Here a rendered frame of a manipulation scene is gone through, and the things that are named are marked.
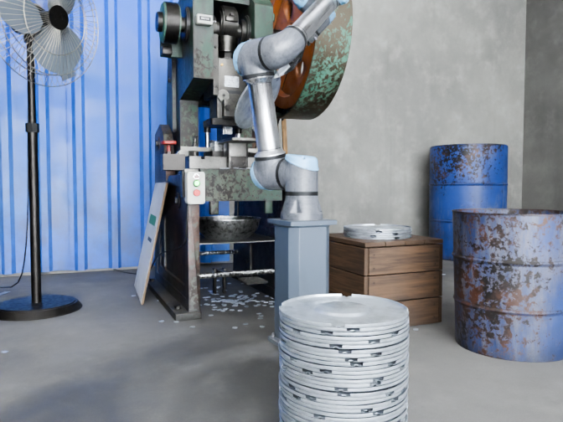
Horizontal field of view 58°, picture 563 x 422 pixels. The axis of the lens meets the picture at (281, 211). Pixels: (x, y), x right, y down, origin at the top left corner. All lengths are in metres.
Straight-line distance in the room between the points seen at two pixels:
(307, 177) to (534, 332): 0.89
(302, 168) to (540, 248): 0.80
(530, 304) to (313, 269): 0.70
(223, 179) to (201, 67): 0.53
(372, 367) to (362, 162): 3.26
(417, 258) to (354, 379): 1.11
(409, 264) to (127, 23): 2.50
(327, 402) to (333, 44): 1.70
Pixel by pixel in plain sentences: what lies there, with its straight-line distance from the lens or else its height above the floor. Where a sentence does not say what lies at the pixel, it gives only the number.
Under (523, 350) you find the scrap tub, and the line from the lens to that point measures 1.87.
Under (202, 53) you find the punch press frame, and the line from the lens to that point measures 2.45.
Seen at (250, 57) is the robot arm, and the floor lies 1.01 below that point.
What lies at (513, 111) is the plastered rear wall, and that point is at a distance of 5.35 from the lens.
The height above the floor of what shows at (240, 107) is 0.89.
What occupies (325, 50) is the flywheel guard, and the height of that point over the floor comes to 1.18.
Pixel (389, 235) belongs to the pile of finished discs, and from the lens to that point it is 2.11.
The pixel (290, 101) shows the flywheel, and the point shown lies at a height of 1.00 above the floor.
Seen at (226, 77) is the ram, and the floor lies 1.08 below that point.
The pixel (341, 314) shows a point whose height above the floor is 0.29.
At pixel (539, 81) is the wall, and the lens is 5.38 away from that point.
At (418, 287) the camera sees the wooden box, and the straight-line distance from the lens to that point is 2.16.
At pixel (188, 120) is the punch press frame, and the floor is 0.90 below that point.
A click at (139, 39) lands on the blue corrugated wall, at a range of 3.70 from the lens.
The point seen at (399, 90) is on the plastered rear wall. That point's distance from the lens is 4.50.
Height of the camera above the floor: 0.57
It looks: 3 degrees down
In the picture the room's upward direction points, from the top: straight up
